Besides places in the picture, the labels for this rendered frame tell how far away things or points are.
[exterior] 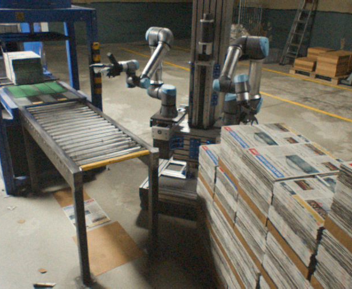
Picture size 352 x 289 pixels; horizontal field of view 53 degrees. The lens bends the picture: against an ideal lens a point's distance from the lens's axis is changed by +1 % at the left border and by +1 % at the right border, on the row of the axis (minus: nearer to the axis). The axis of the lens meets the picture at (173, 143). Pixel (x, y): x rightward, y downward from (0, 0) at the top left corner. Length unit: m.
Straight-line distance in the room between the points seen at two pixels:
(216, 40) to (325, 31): 6.90
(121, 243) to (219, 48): 1.61
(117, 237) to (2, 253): 0.79
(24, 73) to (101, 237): 1.94
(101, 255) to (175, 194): 0.73
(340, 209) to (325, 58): 7.12
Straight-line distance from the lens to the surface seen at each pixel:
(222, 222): 1.98
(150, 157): 2.19
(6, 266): 2.72
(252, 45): 2.37
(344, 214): 1.12
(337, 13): 9.30
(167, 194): 2.84
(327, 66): 8.14
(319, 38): 9.53
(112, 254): 2.62
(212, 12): 2.67
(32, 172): 3.31
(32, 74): 3.93
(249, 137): 1.77
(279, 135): 1.86
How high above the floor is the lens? 1.72
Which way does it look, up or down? 24 degrees down
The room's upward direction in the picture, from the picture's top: 2 degrees clockwise
